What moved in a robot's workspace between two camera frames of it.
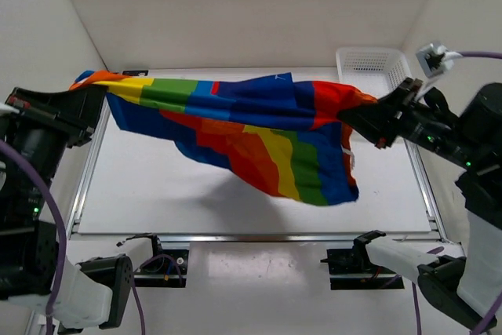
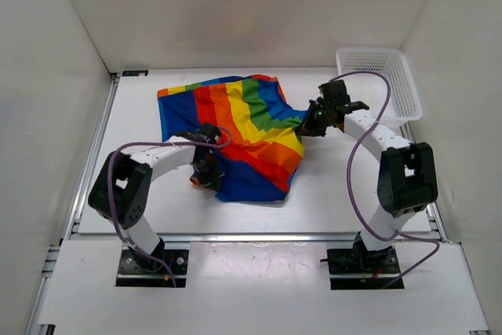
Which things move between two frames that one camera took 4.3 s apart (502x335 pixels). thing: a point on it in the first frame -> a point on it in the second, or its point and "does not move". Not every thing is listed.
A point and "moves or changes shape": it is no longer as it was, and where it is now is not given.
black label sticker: x=136 y=73 does not move
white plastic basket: x=374 y=70 does not move
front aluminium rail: x=252 y=238 does not move
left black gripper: x=73 y=110 -> x=211 y=180
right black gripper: x=380 y=121 -> x=308 y=128
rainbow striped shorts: x=282 y=134 moves or changes shape
